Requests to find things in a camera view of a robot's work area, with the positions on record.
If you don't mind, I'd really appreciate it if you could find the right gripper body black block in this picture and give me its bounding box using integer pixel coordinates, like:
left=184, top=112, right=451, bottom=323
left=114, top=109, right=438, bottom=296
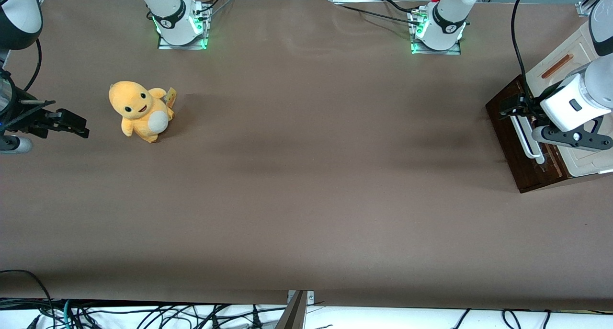
left=0, top=92, right=62, bottom=138

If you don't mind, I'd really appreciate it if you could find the white drawer handle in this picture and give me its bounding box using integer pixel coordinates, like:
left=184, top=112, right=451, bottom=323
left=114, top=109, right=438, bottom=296
left=510, top=113, right=547, bottom=165

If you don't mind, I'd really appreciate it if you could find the brown drawer with handle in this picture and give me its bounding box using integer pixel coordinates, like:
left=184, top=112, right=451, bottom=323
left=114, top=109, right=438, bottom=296
left=500, top=75, right=568, bottom=189

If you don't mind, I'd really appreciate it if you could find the yellow plush toy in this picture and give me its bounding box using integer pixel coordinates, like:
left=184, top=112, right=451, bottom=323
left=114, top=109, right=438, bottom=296
left=108, top=80, right=177, bottom=144

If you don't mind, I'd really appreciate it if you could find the large table cover sheet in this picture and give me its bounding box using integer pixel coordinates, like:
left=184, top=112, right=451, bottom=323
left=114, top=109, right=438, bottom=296
left=0, top=0, right=613, bottom=311

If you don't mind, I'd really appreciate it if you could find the dark metal bar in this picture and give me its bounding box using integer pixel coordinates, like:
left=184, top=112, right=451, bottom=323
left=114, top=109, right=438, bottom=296
left=282, top=291, right=308, bottom=329

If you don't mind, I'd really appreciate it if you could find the right wrist camera grey cylinder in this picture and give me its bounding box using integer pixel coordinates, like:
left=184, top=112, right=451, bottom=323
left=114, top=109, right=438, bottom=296
left=0, top=135, right=34, bottom=155

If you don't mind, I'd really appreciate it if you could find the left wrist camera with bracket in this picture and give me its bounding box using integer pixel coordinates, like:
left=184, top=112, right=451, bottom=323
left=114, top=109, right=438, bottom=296
left=532, top=114, right=613, bottom=151

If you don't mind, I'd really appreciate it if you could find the white cabinet with brown frame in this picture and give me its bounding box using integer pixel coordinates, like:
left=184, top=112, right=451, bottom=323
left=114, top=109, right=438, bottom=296
left=485, top=18, right=613, bottom=194

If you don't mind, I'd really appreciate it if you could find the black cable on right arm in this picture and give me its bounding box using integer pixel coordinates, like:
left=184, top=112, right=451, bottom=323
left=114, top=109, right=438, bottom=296
left=23, top=38, right=43, bottom=93

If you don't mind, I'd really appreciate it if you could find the aluminium frame profile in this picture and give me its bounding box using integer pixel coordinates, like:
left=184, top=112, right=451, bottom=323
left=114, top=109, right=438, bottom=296
left=577, top=0, right=613, bottom=17

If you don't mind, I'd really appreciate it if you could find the short black table cable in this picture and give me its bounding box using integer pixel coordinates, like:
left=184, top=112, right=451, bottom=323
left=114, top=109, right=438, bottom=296
left=381, top=0, right=417, bottom=14

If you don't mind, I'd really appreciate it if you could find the long black table cable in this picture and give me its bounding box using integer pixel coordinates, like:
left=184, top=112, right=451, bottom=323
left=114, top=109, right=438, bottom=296
left=334, top=3, right=420, bottom=26

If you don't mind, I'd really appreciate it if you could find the black looped cable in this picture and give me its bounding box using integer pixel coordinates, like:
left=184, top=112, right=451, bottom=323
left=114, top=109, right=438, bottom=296
left=0, top=270, right=54, bottom=329

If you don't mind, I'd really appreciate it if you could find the teal cable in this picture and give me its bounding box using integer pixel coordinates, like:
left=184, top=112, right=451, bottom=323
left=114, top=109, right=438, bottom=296
left=61, top=299, right=75, bottom=329

